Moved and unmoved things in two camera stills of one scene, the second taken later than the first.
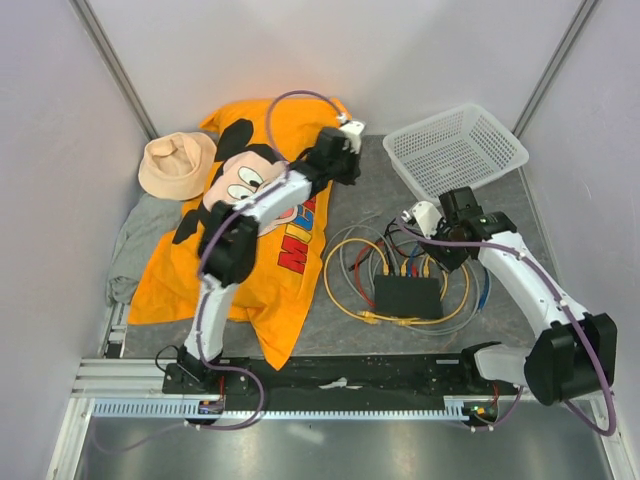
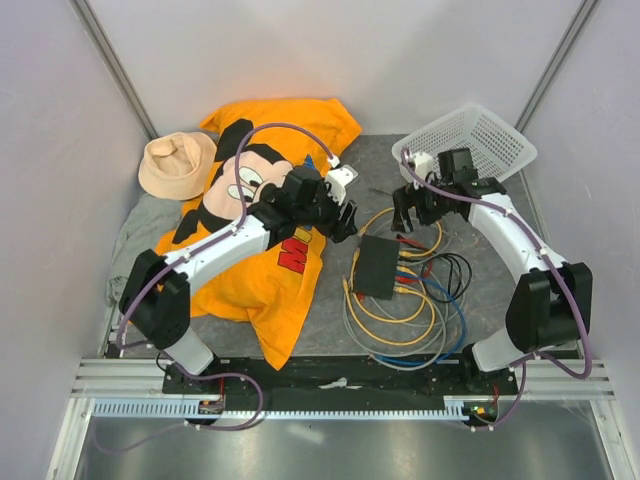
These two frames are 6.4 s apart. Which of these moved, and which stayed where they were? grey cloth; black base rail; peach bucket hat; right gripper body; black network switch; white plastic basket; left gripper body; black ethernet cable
Moved: black ethernet cable; black network switch; right gripper body; left gripper body
Stayed: peach bucket hat; grey cloth; white plastic basket; black base rail
